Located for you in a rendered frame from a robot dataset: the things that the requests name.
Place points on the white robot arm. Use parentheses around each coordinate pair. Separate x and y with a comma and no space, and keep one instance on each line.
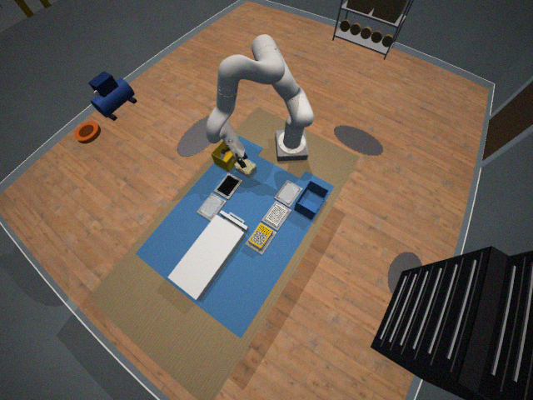
(269,67)

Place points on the dark blue bin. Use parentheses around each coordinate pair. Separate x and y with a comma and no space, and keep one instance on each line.
(311,198)

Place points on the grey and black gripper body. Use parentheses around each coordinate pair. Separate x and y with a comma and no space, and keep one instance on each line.
(239,149)

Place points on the blue bench mat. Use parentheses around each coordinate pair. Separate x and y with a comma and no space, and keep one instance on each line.
(242,286)

